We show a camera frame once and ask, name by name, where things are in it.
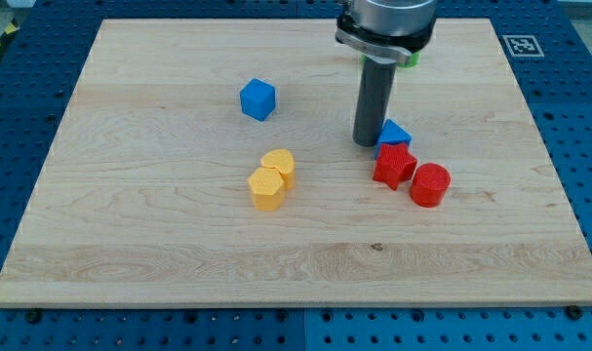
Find blue cube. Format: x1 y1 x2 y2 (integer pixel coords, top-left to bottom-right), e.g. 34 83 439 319
239 78 276 122

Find wooden board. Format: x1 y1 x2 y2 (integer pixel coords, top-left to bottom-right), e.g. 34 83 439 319
0 19 592 308

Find yellow heart block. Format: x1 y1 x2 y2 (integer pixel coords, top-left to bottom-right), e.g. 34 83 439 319
260 148 296 190

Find yellow hexagon block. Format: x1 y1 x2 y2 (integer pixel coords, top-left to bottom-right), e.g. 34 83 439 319
248 167 285 212

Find red star block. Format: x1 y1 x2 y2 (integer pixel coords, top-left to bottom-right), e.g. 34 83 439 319
373 142 417 190

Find blue triangle block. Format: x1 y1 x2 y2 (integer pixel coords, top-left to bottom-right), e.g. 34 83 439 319
374 119 412 159

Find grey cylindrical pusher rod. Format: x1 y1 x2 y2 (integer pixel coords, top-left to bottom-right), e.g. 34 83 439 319
352 57 397 147

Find red cylinder block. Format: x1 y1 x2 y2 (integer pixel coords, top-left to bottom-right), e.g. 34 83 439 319
409 163 451 208

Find green block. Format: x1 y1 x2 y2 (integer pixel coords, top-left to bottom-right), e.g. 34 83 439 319
361 51 419 68

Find fiducial marker tag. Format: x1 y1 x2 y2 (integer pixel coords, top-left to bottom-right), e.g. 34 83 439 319
502 34 544 58

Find yellow black hazard tape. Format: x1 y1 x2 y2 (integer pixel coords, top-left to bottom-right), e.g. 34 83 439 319
0 18 20 60

